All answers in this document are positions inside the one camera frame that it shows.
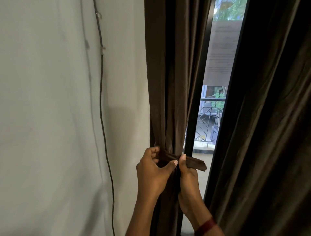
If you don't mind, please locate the dark curtain tieback strap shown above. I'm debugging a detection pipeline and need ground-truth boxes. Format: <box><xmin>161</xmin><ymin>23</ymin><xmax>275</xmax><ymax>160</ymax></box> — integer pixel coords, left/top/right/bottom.
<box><xmin>155</xmin><ymin>148</ymin><xmax>207</xmax><ymax>172</ymax></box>

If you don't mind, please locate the person's left hand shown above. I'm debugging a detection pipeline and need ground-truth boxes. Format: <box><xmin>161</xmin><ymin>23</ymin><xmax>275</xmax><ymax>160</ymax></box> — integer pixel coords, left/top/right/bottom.
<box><xmin>136</xmin><ymin>146</ymin><xmax>179</xmax><ymax>202</ymax></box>

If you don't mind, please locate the grey wall cable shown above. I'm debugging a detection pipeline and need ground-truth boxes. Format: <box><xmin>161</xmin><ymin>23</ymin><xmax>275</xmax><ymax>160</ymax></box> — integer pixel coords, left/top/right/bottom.
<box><xmin>93</xmin><ymin>0</ymin><xmax>116</xmax><ymax>236</ymax></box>

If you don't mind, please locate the green tree outside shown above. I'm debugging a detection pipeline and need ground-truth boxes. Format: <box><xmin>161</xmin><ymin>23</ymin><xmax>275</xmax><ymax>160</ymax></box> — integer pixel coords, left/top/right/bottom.
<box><xmin>213</xmin><ymin>0</ymin><xmax>248</xmax><ymax>22</ymax></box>

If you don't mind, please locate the dark brown curtain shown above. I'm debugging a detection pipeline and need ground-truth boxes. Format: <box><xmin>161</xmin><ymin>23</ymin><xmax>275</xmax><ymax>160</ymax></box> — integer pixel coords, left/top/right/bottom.
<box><xmin>144</xmin><ymin>0</ymin><xmax>212</xmax><ymax>236</ymax></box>
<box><xmin>203</xmin><ymin>0</ymin><xmax>311</xmax><ymax>236</ymax></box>

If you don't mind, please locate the red wrist band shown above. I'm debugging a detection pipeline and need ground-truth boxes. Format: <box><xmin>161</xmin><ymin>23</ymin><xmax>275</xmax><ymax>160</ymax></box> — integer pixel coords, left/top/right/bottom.
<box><xmin>194</xmin><ymin>217</ymin><xmax>217</xmax><ymax>236</ymax></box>

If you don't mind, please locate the person's right hand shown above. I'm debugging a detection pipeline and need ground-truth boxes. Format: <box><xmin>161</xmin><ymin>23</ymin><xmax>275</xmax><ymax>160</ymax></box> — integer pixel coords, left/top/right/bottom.
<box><xmin>178</xmin><ymin>153</ymin><xmax>212</xmax><ymax>228</ymax></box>

